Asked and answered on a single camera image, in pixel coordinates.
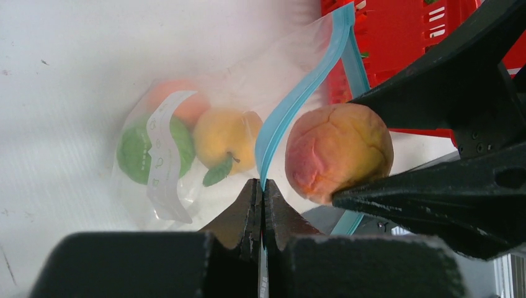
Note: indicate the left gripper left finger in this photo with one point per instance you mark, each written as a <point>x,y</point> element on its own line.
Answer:
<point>219,260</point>

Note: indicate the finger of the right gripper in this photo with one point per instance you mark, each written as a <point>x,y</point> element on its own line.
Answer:
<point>476,206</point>
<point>462,84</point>

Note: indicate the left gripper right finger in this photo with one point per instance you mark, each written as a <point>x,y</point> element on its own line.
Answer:
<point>303,262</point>

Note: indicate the peach fruit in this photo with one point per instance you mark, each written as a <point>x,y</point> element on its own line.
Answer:
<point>334,147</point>

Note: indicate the yellow orange with leaf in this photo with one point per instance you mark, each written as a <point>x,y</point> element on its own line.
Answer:
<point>224,139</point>

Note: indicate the clear zip top bag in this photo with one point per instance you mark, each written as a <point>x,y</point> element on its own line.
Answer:
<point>280,83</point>

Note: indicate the green lime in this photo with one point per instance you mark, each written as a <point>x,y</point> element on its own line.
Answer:
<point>132,152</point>

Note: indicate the orange tangerine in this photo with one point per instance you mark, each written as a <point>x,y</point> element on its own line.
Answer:
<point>189,110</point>

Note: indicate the red plastic basket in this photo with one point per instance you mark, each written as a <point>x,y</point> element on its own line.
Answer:
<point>393,34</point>

